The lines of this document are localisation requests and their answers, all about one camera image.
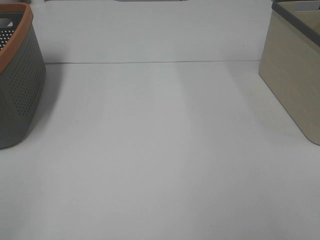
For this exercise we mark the grey perforated basket orange rim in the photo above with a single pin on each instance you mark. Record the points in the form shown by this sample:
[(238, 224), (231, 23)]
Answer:
[(22, 73)]

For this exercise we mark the beige storage bin grey rim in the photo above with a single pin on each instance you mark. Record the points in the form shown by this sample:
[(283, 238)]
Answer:
[(290, 62)]

